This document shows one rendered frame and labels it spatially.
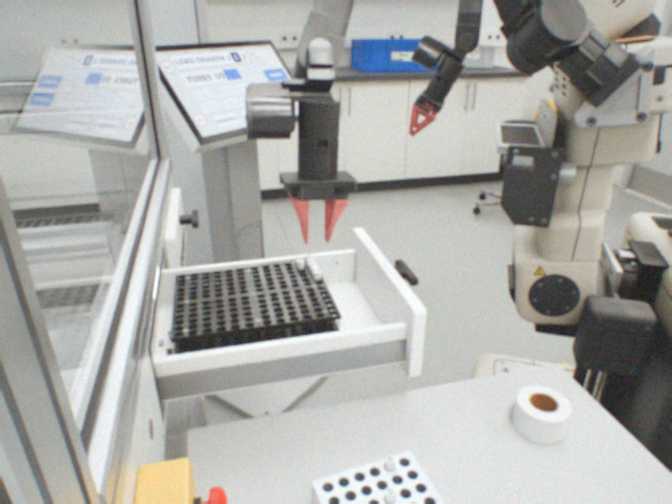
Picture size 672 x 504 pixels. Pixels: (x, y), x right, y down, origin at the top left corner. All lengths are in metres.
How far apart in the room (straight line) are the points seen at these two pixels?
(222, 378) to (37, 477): 0.39
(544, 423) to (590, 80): 0.51
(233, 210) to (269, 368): 1.06
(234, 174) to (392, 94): 2.39
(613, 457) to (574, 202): 0.55
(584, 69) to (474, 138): 3.35
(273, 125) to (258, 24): 3.64
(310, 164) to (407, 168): 3.36
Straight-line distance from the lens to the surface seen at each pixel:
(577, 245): 1.12
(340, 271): 0.87
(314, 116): 0.67
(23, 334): 0.27
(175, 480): 0.48
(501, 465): 0.70
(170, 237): 0.88
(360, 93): 3.78
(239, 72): 1.64
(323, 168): 0.68
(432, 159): 4.10
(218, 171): 1.63
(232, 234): 1.69
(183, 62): 1.54
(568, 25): 0.86
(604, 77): 0.89
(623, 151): 1.10
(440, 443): 0.70
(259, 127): 0.67
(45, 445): 0.29
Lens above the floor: 1.26
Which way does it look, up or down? 26 degrees down
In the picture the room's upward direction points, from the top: straight up
